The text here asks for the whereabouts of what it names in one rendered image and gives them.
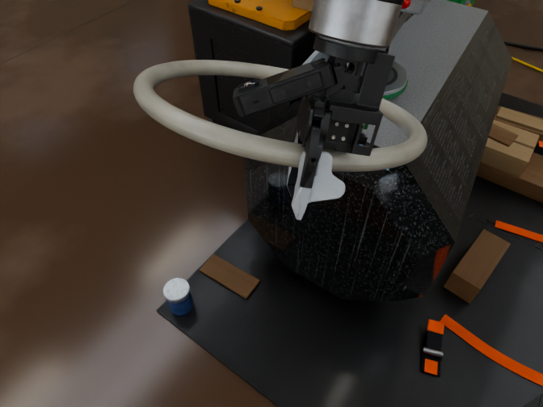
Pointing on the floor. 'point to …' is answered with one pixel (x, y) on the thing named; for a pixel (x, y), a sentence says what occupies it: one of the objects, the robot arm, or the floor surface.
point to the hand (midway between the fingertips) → (292, 199)
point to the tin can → (178, 296)
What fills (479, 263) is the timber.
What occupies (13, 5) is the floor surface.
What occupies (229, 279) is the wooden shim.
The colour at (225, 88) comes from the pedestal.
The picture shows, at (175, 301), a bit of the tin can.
